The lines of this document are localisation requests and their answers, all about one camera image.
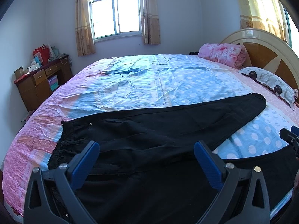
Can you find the wooden desk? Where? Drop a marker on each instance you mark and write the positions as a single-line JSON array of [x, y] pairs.
[[38, 85]]

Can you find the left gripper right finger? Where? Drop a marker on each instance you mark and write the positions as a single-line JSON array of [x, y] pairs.
[[242, 195]]

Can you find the beige curtain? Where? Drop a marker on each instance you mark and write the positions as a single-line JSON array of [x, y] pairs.
[[83, 31], [150, 24]]

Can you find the left beige curtain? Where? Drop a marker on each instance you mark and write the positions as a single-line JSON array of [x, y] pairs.
[[83, 31]]

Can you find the right beige curtain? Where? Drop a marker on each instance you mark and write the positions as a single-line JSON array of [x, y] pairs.
[[150, 24]]

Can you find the blue pink bed sheet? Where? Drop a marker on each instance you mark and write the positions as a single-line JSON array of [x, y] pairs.
[[146, 81]]

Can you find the tissue box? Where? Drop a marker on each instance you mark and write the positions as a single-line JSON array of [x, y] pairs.
[[34, 66]]

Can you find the window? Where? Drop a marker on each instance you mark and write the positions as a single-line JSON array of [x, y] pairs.
[[114, 18]]

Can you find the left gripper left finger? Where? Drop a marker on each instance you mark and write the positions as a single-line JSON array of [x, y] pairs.
[[39, 204]]

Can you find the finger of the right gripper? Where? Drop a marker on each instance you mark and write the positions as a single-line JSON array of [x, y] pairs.
[[295, 130], [289, 137]]

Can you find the pink folded blanket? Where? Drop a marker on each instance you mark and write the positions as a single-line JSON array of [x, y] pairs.
[[224, 53]]

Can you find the cardboard box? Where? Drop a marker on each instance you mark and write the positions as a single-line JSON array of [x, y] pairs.
[[19, 72]]

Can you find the black pants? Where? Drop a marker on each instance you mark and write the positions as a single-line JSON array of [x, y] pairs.
[[146, 171]]

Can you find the yellow side curtain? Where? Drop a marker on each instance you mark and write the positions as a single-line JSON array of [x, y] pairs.
[[268, 15]]

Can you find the patterned pillow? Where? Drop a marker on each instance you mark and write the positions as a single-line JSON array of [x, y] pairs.
[[273, 82]]

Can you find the cream wooden headboard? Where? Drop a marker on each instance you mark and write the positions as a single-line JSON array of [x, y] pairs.
[[267, 51]]

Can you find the red gift bag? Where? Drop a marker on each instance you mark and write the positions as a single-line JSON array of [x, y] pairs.
[[43, 54]]

